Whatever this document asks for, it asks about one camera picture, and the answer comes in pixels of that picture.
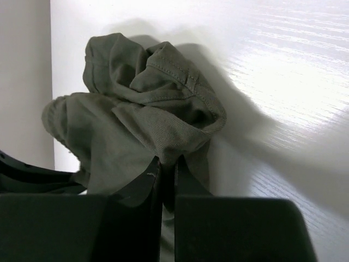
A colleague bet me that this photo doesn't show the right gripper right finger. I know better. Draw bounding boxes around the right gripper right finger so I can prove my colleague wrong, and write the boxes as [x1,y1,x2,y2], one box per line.
[174,157,317,262]

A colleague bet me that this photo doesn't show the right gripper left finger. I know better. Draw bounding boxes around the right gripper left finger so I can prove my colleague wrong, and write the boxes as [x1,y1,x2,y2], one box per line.
[1,156,162,261]

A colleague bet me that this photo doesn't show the olive green shorts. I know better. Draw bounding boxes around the olive green shorts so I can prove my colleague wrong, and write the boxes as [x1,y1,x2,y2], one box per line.
[40,32,227,262]

